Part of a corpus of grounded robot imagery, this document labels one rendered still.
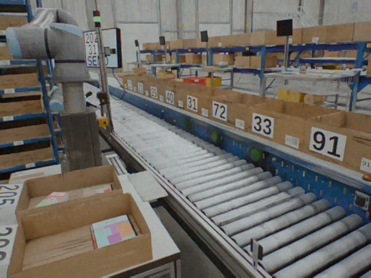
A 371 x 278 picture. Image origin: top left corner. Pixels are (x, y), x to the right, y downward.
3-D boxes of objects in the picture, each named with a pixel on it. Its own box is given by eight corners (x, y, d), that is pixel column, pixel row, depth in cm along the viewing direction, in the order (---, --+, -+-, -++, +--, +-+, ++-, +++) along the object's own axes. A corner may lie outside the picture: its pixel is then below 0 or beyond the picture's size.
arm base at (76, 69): (55, 81, 133) (52, 59, 131) (50, 79, 149) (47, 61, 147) (95, 79, 143) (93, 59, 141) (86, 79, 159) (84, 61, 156)
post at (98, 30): (106, 139, 234) (92, 28, 208) (112, 138, 236) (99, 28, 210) (110, 143, 224) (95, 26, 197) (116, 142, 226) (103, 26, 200)
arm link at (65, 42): (84, 59, 138) (80, 22, 134) (46, 59, 134) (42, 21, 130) (86, 60, 153) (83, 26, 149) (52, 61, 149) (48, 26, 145)
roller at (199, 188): (175, 198, 131) (175, 189, 130) (258, 173, 154) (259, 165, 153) (180, 203, 127) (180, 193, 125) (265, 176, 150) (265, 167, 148)
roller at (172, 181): (164, 187, 142) (163, 179, 141) (243, 165, 165) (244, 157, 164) (168, 191, 138) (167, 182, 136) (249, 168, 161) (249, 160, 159)
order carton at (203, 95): (184, 110, 231) (183, 91, 226) (213, 106, 244) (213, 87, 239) (211, 120, 198) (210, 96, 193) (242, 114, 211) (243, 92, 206)
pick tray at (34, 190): (28, 199, 126) (24, 179, 123) (114, 182, 139) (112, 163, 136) (19, 236, 101) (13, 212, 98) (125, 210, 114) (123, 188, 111)
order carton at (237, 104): (210, 120, 198) (210, 96, 193) (242, 114, 211) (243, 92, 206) (247, 134, 165) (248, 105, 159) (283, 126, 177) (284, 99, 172)
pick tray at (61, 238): (24, 241, 98) (18, 217, 95) (132, 213, 112) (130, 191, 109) (13, 307, 73) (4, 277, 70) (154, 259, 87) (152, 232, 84)
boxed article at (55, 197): (35, 215, 113) (34, 207, 112) (54, 198, 125) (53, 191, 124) (51, 216, 111) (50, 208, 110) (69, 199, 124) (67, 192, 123)
